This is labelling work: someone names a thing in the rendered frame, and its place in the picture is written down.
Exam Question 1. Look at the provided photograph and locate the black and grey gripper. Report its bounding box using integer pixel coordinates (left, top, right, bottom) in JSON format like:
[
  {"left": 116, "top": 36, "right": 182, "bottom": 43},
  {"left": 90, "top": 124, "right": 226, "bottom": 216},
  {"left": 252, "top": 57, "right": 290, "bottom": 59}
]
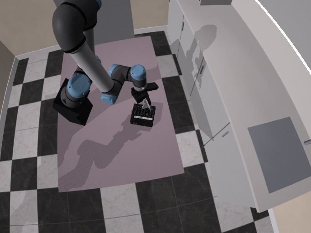
[{"left": 131, "top": 87, "right": 151, "bottom": 111}]

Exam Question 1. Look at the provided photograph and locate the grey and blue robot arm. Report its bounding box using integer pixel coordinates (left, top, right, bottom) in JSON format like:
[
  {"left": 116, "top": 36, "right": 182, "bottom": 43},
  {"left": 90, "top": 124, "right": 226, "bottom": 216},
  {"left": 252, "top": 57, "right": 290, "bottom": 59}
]
[{"left": 52, "top": 0, "right": 158, "bottom": 108}]

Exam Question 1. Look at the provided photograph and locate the black lighting desk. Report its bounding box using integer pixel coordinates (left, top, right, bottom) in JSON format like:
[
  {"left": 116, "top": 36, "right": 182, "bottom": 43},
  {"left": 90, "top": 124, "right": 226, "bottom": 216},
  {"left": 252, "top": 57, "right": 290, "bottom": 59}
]
[{"left": 130, "top": 104, "right": 156, "bottom": 127}]

